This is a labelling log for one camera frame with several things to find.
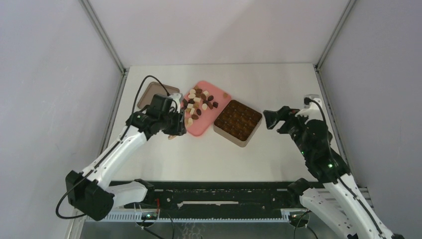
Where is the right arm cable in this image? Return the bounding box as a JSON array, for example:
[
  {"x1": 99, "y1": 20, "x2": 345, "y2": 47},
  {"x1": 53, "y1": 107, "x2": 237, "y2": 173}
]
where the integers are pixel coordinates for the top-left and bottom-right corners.
[{"x1": 304, "y1": 97, "x2": 386, "y2": 238}]

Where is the gold chocolate box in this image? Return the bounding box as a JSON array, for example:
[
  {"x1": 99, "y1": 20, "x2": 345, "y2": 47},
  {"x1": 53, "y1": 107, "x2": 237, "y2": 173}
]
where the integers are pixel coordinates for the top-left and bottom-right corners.
[{"x1": 213, "y1": 100, "x2": 263, "y2": 147}]

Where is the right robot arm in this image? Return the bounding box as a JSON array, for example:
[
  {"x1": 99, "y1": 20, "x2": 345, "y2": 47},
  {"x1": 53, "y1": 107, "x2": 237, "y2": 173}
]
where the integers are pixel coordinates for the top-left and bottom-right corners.
[{"x1": 263, "y1": 106, "x2": 403, "y2": 239}]

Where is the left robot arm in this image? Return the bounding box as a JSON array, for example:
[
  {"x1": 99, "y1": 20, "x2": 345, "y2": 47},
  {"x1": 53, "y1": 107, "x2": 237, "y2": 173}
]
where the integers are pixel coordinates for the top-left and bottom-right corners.
[{"x1": 65, "y1": 93, "x2": 187, "y2": 221}]

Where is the pink plastic tray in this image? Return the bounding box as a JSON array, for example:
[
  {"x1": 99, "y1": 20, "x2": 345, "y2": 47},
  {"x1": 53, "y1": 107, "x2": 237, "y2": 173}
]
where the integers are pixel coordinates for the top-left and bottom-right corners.
[{"x1": 181, "y1": 81, "x2": 232, "y2": 137}]

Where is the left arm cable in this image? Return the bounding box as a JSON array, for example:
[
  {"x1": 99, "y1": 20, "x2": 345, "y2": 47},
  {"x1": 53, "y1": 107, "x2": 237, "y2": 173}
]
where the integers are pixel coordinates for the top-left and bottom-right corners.
[{"x1": 55, "y1": 75, "x2": 172, "y2": 220}]

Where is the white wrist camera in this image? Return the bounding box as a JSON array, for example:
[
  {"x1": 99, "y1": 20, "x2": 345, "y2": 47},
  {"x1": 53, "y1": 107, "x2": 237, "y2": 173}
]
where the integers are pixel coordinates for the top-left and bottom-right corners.
[
  {"x1": 295, "y1": 94, "x2": 322, "y2": 117},
  {"x1": 170, "y1": 93, "x2": 184, "y2": 103}
]

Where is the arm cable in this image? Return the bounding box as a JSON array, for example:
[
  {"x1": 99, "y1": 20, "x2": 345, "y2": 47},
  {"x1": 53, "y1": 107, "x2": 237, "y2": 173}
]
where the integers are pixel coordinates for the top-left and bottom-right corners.
[
  {"x1": 304, "y1": 97, "x2": 386, "y2": 238},
  {"x1": 55, "y1": 75, "x2": 172, "y2": 220}
]

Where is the brown box lid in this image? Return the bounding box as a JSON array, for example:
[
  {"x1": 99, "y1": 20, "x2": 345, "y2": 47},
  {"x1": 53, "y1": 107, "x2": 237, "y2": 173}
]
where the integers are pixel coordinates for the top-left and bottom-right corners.
[{"x1": 137, "y1": 82, "x2": 180, "y2": 110}]

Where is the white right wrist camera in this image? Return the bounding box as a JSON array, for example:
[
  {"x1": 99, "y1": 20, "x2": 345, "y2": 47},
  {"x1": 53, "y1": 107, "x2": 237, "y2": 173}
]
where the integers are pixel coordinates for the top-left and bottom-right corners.
[{"x1": 295, "y1": 94, "x2": 322, "y2": 117}]

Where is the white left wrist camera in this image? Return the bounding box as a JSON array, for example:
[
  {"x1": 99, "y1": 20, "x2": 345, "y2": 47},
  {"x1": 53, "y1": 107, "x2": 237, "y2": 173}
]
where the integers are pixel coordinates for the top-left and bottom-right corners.
[{"x1": 170, "y1": 93, "x2": 184, "y2": 103}]

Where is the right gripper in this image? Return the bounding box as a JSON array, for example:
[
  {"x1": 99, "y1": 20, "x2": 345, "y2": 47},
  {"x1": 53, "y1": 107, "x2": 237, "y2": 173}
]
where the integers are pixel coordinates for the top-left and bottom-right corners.
[{"x1": 263, "y1": 105, "x2": 313, "y2": 157}]

